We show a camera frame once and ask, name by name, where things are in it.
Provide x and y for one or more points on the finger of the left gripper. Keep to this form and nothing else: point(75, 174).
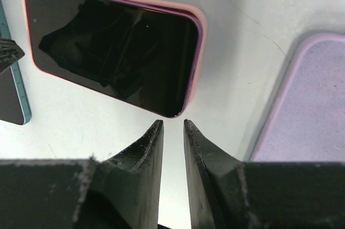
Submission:
point(10, 53)

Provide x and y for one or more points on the lilac phone case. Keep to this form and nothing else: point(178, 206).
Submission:
point(306, 120)

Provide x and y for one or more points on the black phone teal frame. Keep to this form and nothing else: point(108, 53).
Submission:
point(14, 103)

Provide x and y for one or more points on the pink phone case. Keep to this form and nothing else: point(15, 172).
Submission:
point(198, 37)

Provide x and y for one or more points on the black phone purple frame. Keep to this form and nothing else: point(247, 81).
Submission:
point(116, 59)

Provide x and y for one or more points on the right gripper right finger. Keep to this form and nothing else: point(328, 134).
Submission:
point(225, 192)

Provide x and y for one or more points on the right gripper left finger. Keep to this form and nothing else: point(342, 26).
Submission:
point(120, 192)

